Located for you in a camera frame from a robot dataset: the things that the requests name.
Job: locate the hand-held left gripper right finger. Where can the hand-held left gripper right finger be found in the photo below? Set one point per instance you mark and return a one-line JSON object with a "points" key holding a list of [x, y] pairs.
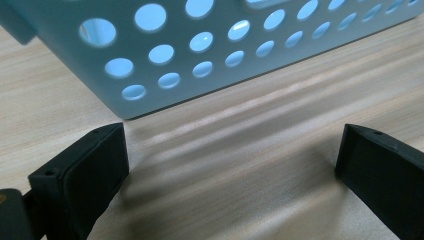
{"points": [[380, 173]]}

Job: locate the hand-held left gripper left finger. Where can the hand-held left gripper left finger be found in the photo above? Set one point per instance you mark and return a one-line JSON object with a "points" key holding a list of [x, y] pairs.
{"points": [[83, 180]]}

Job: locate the blue perforated plastic basket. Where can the blue perforated plastic basket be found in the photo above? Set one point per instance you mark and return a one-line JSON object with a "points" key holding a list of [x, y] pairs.
{"points": [[220, 50]]}

